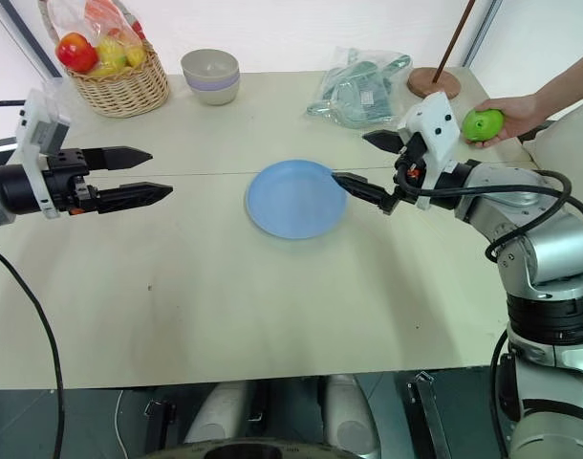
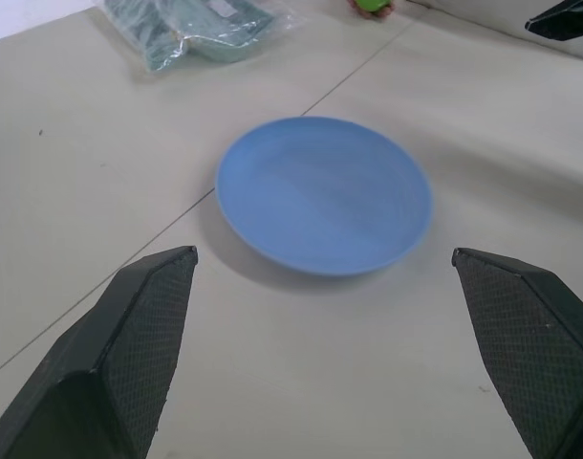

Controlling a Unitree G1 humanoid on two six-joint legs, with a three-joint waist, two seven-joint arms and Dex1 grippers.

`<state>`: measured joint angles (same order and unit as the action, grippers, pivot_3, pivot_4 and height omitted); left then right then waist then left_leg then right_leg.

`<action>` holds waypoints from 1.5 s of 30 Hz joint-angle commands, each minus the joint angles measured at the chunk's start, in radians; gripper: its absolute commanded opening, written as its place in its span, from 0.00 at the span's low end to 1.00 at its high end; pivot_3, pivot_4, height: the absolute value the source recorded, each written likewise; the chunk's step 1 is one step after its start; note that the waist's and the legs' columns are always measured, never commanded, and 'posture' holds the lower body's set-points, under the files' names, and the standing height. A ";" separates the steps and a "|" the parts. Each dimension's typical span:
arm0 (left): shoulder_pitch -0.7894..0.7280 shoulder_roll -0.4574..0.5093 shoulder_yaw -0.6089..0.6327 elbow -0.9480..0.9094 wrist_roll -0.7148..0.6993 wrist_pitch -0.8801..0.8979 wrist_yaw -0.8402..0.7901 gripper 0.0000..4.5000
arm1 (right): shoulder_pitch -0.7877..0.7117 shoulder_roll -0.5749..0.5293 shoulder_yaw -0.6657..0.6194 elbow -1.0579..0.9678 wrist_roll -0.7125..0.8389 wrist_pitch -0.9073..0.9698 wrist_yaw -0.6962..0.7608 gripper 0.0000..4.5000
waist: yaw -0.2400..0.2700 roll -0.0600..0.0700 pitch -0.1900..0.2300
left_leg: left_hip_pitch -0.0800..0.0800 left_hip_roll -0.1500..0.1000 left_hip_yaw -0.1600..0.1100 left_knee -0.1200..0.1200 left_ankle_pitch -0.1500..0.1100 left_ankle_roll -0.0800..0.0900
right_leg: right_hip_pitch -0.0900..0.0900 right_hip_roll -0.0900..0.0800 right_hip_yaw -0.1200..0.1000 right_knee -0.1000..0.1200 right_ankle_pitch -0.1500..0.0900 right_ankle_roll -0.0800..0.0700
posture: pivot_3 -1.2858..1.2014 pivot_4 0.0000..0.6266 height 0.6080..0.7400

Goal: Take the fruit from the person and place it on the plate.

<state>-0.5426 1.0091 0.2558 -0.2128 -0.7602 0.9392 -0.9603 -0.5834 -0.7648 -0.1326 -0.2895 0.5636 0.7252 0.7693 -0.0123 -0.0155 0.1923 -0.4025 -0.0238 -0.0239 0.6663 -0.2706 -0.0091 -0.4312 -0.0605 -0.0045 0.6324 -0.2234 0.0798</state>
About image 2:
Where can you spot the green round object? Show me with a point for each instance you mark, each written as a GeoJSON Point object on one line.
{"type": "Point", "coordinates": [370, 4]}

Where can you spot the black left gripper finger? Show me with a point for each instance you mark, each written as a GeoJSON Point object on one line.
{"type": "Point", "coordinates": [566, 21]}
{"type": "Point", "coordinates": [535, 354]}
{"type": "Point", "coordinates": [105, 363]}

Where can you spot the blue round plate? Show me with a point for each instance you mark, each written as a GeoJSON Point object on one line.
{"type": "Point", "coordinates": [324, 197]}

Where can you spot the clear bag of green cloths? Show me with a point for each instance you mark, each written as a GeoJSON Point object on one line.
{"type": "Point", "coordinates": [191, 31]}

